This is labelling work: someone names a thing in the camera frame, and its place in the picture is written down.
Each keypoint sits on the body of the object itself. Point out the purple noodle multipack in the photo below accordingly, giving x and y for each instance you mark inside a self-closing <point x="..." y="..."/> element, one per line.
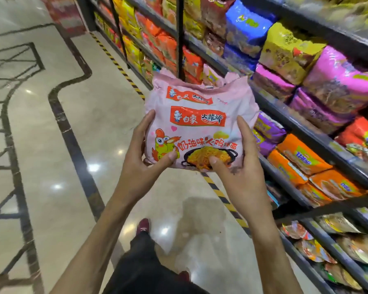
<point x="268" y="127"/>
<point x="262" y="145"/>

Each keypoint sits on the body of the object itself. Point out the pale pink chicken noodle multipack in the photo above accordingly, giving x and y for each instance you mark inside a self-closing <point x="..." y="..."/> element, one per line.
<point x="199" y="119"/>

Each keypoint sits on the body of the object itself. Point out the person's left hand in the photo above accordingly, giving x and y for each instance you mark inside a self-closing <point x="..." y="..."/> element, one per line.
<point x="135" y="171"/>

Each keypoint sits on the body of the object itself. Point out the magenta noodle multipack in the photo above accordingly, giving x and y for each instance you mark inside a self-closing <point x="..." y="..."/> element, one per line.
<point x="340" y="81"/>
<point x="316" y="110"/>
<point x="273" y="82"/>

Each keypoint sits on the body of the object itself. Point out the person's black trousers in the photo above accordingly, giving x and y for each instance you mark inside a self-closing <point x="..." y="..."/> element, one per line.
<point x="147" y="269"/>

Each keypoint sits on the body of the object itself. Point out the blue noodle multipack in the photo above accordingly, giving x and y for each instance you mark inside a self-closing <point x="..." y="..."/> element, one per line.
<point x="237" y="59"/>
<point x="248" y="25"/>

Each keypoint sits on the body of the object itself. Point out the small pink noodle packet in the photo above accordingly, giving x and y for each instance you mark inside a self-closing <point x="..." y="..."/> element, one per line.
<point x="211" y="77"/>

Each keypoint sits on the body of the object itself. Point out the yellow noodle multipack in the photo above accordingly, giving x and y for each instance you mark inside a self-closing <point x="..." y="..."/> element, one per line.
<point x="286" y="53"/>

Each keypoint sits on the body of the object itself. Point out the yellow black hazard floor tape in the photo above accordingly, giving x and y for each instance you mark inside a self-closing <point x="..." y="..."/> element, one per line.
<point x="224" y="202"/>

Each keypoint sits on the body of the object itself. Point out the black metal shelving unit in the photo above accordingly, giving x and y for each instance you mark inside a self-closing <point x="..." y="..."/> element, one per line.
<point x="297" y="119"/>

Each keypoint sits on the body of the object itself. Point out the person's left thumb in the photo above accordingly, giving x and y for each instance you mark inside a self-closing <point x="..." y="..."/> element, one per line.
<point x="165" y="162"/>

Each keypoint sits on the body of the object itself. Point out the person's red left shoe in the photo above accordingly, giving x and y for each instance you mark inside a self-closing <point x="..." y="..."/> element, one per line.
<point x="143" y="226"/>

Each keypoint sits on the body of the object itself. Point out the instant noodle bowl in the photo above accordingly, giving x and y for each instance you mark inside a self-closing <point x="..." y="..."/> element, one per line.
<point x="296" y="231"/>
<point x="337" y="223"/>
<point x="360" y="249"/>
<point x="314" y="251"/>
<point x="343" y="275"/>

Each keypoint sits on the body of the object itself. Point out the person's right thumb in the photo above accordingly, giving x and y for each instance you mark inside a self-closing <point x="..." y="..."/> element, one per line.
<point x="219" y="166"/>

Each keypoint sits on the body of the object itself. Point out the person's right hand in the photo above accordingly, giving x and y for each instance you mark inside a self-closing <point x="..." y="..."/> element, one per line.
<point x="247" y="186"/>

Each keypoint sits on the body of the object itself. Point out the person's right forearm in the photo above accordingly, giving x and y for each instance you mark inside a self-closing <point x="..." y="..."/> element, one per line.
<point x="271" y="257"/>

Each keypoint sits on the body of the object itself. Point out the person's left forearm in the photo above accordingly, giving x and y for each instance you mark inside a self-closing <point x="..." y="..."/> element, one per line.
<point x="92" y="251"/>

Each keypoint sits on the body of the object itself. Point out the row of pale yellow multipacks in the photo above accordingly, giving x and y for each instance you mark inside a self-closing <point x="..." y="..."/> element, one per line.
<point x="340" y="10"/>

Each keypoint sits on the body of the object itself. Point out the red orange noodle multipack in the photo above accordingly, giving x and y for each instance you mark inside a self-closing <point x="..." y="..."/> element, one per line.
<point x="360" y="137"/>

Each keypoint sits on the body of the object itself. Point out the person's red shoe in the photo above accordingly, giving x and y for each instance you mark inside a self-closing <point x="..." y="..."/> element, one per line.
<point x="184" y="275"/>
<point x="143" y="226"/>

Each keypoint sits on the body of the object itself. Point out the person's red right shoe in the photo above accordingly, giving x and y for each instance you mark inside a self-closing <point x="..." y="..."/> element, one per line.
<point x="184" y="275"/>

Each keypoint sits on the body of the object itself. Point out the row of orange red packets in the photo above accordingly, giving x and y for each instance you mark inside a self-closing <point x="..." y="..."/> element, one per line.
<point x="167" y="45"/>

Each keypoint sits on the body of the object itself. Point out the stack of red boxes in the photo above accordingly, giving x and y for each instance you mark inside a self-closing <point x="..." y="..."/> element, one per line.
<point x="66" y="13"/>

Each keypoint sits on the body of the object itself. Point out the brown red noodle multipack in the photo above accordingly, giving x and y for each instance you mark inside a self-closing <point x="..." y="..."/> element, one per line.
<point x="214" y="42"/>
<point x="214" y="12"/>

